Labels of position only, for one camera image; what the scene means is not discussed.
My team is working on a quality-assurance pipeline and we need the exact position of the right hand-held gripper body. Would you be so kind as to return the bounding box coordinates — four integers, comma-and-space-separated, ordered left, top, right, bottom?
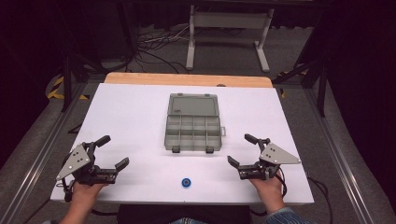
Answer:
237, 137, 302, 182

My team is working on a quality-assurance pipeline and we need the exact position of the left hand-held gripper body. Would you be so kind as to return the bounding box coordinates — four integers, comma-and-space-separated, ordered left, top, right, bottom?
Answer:
55, 141, 119, 188

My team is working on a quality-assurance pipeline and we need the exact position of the person's left hand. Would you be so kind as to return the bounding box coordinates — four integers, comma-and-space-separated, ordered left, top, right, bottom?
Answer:
70, 181, 108, 205

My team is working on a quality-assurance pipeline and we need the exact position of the person's right hand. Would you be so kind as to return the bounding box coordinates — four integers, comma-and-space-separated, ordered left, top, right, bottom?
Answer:
248, 174, 286, 207

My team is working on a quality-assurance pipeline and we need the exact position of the grey plastic organizer box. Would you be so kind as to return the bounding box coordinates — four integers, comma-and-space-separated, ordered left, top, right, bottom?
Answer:
163, 91, 227, 154

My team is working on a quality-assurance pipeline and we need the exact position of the yellow black floor tape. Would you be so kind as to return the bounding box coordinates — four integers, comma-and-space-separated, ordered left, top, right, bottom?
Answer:
46, 75, 91, 102

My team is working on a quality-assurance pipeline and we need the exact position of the black metal stand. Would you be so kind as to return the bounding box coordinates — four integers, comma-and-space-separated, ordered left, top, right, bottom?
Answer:
271, 52, 330, 119
59, 43, 104, 114

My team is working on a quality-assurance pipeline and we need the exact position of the wooden table board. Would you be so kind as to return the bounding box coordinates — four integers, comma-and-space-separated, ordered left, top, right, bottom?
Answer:
104, 72, 274, 89

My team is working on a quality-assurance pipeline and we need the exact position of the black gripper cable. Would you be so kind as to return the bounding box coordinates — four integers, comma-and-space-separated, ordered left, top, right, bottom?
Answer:
56, 177, 76, 203
276, 167, 334, 224

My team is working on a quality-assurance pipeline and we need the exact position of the aluminium floor rail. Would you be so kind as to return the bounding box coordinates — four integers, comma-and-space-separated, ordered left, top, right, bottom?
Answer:
0, 81, 90, 224
303, 87, 376, 224

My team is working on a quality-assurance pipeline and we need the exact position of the bundle of floor cables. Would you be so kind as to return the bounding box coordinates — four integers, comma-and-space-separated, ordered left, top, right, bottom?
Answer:
132, 24, 191, 75

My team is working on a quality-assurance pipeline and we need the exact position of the white metal stand frame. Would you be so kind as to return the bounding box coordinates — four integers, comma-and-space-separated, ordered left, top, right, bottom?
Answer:
185, 4, 276, 74

